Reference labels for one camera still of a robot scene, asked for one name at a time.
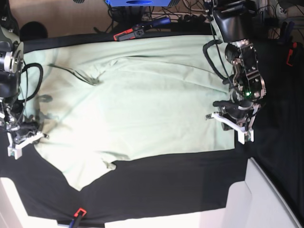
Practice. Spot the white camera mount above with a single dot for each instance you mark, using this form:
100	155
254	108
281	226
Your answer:
243	136
15	149

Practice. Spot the black table cloth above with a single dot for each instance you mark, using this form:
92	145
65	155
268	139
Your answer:
177	184

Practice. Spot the light green T-shirt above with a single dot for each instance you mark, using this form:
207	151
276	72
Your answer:
121	101

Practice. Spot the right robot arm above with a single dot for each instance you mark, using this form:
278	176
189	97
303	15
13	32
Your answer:
12	120

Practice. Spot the white power strip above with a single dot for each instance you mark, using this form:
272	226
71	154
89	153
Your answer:
175	17

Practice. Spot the red clamp right edge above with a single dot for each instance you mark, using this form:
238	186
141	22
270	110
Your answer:
293	54

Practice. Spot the blue box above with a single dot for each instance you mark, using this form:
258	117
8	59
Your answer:
120	3

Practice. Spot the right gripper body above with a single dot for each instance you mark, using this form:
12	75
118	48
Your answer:
22	131

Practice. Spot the left gripper body metal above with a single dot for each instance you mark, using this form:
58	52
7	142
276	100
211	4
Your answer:
241	113

